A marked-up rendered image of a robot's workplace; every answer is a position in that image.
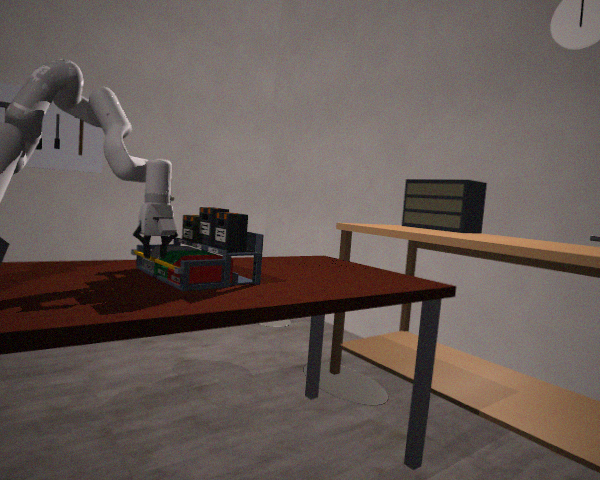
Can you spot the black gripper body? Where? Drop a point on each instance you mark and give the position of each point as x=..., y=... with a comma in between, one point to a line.
x=149, y=210

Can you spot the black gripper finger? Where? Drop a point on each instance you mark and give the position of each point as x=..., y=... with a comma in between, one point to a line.
x=147, y=248
x=165, y=241

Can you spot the yellow bar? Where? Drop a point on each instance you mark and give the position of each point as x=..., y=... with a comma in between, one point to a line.
x=156, y=260

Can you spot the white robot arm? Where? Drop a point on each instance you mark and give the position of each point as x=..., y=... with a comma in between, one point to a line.
x=64, y=78

